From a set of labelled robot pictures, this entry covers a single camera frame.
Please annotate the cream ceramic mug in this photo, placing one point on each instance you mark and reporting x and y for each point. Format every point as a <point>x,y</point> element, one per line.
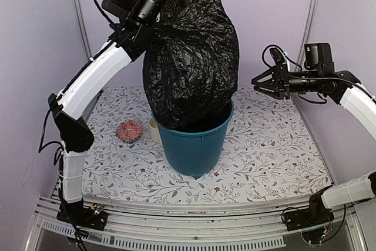
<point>153,130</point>

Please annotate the aluminium frame post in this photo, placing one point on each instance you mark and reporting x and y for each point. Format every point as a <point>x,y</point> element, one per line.
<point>82,28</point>
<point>312,8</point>

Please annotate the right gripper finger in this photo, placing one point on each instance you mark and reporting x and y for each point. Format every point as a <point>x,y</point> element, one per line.
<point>269,90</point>
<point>265,78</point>

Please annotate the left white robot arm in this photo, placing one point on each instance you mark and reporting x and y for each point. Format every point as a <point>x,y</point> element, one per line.
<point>130,38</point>

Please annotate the teal plastic trash bin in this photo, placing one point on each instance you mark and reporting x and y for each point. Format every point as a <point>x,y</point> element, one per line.
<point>193,150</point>

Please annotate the floral patterned table mat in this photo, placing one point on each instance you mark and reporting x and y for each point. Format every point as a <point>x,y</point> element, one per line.
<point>268,154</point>

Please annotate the right aluminium frame post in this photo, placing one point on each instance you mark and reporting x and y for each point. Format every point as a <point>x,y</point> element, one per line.
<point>312,8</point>

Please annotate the red patterned small bowl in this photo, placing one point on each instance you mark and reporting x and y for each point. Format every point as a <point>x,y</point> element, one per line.
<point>129,131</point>

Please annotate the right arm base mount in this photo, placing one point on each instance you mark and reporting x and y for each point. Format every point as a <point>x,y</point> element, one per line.
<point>314,214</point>

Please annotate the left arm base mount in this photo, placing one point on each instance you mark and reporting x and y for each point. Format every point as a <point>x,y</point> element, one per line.
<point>92,217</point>

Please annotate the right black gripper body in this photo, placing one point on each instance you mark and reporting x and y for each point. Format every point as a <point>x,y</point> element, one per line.
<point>284,76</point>

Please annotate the black plastic trash bag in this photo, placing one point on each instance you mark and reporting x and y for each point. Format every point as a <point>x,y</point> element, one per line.
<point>190,68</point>

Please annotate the front aluminium rail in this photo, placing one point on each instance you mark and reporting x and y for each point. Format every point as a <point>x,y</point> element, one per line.
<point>245,226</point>

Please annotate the left aluminium frame post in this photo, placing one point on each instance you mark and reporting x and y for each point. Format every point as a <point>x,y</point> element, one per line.
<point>82,28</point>

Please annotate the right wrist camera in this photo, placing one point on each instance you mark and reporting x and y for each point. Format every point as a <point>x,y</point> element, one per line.
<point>279,59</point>

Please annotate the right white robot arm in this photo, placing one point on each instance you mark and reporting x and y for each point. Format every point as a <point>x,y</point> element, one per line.
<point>318,75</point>

